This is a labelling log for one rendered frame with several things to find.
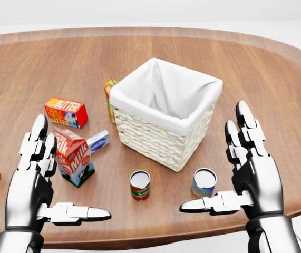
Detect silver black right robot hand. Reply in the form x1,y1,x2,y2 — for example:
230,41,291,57
179,100,285,221

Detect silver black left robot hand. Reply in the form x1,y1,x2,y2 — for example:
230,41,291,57
5,113,112,232

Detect red green tomato sauce can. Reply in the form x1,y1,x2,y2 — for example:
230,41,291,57
129,170,151,201

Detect white wicker basket with liner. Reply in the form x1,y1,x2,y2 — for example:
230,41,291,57
109,57,224,173

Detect red white milk carton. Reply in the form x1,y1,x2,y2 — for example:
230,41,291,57
53,126,96,189

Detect blue yellow soup can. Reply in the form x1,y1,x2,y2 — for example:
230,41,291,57
191,168,218,199

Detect blue white cream cheese box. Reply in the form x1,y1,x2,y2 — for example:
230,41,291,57
86,129,111,153

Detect red yellow butter box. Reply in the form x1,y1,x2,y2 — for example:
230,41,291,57
44,96,89,129

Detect orange juice carton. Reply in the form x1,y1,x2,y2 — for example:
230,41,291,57
103,77,119,124

